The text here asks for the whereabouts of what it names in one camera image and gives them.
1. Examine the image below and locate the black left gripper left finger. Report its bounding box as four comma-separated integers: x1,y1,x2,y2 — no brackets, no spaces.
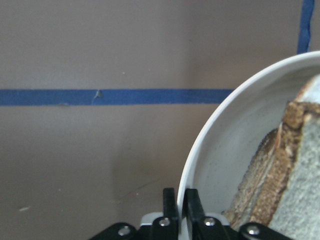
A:
162,187,179,223

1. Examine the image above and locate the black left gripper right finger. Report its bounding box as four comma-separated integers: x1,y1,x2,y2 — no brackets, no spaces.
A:
182,188,205,223

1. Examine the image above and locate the bread slice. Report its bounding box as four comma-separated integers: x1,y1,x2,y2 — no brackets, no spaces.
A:
223,124,301,229
249,75,320,240

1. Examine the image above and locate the white round plate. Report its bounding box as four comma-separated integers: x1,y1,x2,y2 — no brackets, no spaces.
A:
177,51,320,213

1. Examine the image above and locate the bread slice on plate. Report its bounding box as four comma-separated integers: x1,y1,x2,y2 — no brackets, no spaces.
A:
223,124,301,229

